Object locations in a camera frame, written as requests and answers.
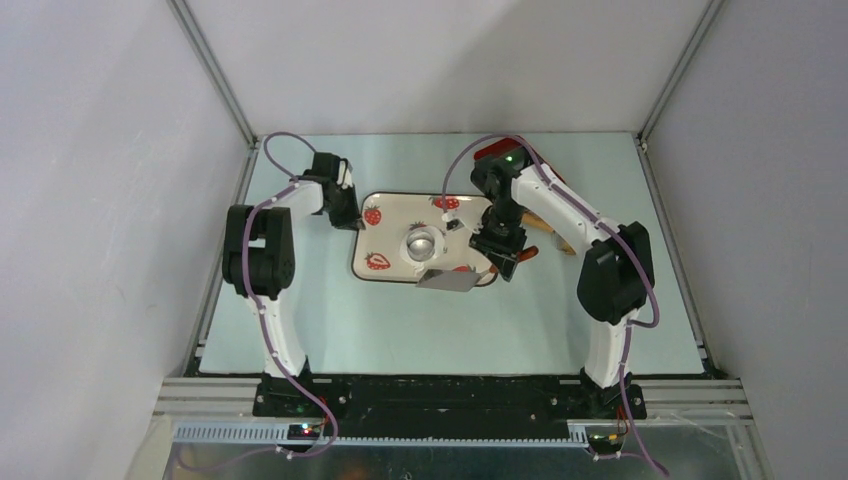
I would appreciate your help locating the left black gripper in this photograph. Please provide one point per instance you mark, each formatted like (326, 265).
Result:
(353, 220)

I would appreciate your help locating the metal spatula red handle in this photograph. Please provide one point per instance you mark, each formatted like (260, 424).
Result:
(465, 280)

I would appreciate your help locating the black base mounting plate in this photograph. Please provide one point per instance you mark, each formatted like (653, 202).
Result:
(447, 407)

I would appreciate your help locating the aluminium frame rail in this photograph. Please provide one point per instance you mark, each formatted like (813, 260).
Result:
(220, 409)

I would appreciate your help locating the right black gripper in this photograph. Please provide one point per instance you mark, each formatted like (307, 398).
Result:
(502, 254)

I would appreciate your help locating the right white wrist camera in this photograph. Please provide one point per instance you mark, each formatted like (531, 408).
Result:
(452, 221)

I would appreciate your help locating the strawberry print tray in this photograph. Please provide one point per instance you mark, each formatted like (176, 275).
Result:
(386, 218)

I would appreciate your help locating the white dough piece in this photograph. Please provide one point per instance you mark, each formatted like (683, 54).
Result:
(421, 245)

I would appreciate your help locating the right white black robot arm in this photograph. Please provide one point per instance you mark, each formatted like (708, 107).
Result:
(617, 269)

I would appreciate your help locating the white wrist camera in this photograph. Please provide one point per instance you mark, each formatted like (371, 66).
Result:
(344, 178)
(452, 221)

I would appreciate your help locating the red lacquer tray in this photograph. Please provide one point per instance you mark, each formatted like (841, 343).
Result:
(493, 149)

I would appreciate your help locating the wooden dough roller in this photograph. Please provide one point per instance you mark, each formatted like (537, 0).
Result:
(532, 220)

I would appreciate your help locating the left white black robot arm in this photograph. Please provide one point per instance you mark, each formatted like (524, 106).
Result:
(258, 257)

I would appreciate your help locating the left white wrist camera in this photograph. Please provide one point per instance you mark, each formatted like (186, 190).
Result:
(344, 178)

